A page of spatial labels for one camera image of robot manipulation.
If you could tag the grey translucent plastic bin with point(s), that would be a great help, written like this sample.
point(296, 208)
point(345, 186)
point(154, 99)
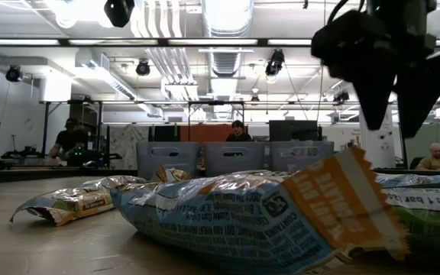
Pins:
point(147, 160)
point(281, 160)
point(243, 164)

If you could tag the blue and white granola bar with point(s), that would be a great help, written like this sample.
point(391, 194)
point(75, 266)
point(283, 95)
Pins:
point(174, 175)

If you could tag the black ceiling spotlight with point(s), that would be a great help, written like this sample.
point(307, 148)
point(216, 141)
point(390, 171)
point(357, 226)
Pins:
point(143, 68)
point(13, 73)
point(341, 96)
point(274, 65)

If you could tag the overhead light bar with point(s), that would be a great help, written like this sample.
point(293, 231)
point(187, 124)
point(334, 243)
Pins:
point(162, 42)

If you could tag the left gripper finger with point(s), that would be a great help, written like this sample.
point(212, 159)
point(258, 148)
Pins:
point(120, 11)

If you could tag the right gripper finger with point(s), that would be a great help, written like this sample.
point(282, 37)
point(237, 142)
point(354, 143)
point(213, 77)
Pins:
point(378, 99)
point(426, 91)

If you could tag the black monitor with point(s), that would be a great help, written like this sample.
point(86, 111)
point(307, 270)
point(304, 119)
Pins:
point(292, 130)

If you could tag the green partition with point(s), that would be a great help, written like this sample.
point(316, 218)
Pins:
point(430, 149)

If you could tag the white ceiling pipes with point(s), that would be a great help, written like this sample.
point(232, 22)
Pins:
point(155, 23)

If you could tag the black metal rack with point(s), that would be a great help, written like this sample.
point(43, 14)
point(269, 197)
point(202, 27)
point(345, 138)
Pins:
point(216, 102)

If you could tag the green and orange granola bar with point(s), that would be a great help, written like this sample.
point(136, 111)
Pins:
point(78, 204)

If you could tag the person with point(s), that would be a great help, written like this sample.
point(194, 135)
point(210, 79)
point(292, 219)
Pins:
point(69, 139)
point(435, 160)
point(238, 136)

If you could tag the grey tarp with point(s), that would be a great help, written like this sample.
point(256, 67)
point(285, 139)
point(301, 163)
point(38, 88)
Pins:
point(126, 145)

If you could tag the white pillar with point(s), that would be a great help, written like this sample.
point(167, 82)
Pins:
point(376, 153)

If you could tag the blue granola bar orange end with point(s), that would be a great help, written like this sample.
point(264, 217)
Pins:
point(224, 225)

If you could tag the silver ventilation duct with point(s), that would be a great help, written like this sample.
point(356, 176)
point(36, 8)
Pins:
point(227, 19)

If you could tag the blue-green granola bar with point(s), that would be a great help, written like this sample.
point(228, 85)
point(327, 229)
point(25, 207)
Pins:
point(434, 229)

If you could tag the orange partition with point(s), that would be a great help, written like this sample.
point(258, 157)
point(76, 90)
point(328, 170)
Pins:
point(193, 133)

